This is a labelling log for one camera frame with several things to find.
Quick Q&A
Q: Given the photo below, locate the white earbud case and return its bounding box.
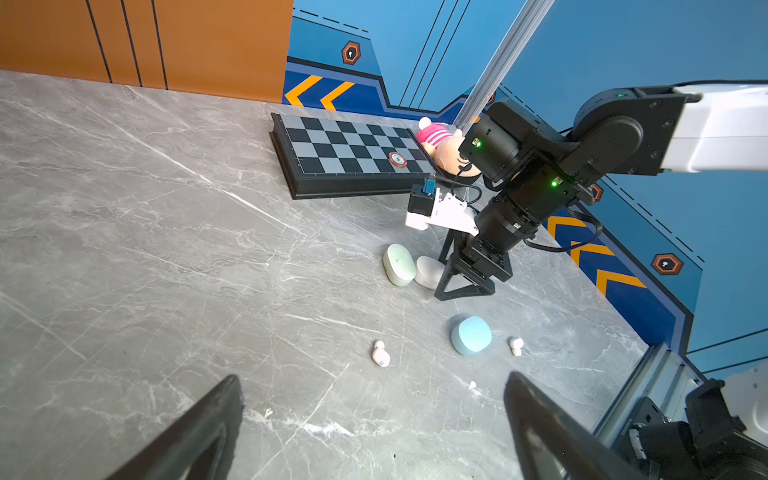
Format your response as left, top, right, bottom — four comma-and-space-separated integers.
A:
414, 256, 445, 290

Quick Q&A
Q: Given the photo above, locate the right aluminium corner post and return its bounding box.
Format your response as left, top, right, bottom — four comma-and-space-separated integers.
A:
453, 0, 555, 133

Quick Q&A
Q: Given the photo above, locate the white earbud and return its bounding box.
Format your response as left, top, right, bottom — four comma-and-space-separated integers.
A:
509, 337, 525, 357
371, 340, 391, 368

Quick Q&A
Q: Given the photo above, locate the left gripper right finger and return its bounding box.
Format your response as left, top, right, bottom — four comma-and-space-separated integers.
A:
504, 372, 643, 480

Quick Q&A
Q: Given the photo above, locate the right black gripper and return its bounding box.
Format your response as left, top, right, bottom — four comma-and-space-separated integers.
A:
434, 229, 513, 301

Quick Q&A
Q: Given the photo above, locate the pink plush doll head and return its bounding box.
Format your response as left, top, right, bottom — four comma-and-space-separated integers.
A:
416, 117, 481, 181

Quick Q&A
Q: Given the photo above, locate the black white chessboard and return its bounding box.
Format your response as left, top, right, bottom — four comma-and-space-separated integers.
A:
270, 113, 435, 199

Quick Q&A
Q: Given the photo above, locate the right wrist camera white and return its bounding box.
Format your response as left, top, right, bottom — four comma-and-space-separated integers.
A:
405, 178, 479, 236

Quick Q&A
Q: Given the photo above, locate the light blue earbud case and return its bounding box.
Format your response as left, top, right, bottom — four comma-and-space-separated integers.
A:
450, 316, 492, 356

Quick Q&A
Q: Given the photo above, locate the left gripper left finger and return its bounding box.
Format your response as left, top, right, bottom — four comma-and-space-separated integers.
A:
109, 375, 244, 479

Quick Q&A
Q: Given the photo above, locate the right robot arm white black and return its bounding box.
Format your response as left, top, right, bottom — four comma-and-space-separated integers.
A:
435, 81, 767, 301

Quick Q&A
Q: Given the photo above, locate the red poker chip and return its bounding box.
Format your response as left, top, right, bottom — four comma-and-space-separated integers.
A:
387, 151, 408, 169

